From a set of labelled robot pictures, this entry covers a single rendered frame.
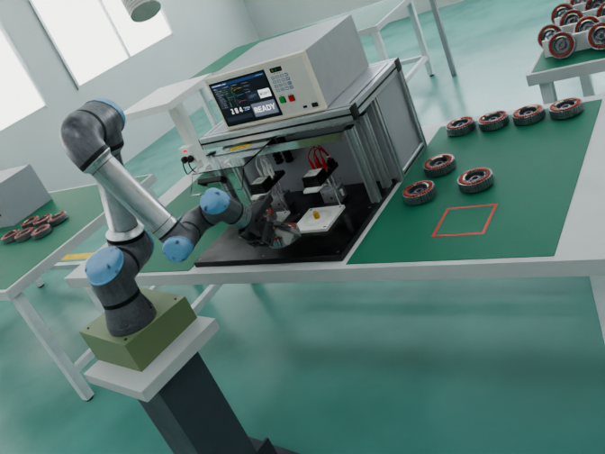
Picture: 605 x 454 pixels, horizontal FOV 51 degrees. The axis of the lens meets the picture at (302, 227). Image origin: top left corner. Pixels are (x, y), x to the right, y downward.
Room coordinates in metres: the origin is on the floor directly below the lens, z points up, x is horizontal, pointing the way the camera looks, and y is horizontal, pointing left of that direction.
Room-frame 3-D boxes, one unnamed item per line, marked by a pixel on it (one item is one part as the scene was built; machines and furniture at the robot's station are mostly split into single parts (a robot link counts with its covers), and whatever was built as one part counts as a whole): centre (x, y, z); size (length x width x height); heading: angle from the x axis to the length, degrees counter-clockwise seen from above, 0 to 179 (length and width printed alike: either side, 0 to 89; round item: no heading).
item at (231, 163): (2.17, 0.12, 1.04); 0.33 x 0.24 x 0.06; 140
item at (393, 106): (2.19, -0.47, 0.91); 0.28 x 0.03 x 0.32; 140
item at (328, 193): (2.12, -0.15, 0.80); 0.07 x 0.05 x 0.06; 50
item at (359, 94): (2.33, -0.17, 1.09); 0.68 x 0.44 x 0.05; 50
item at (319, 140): (2.16, -0.03, 1.03); 0.62 x 0.01 x 0.03; 50
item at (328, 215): (2.01, -0.06, 0.78); 0.15 x 0.15 x 0.01; 50
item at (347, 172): (2.28, -0.13, 0.92); 0.66 x 0.01 x 0.30; 50
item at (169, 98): (3.11, 0.35, 0.98); 0.37 x 0.35 x 0.46; 50
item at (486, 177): (1.80, -0.57, 0.77); 0.11 x 0.11 x 0.04
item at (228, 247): (2.10, 0.02, 0.76); 0.64 x 0.47 x 0.02; 50
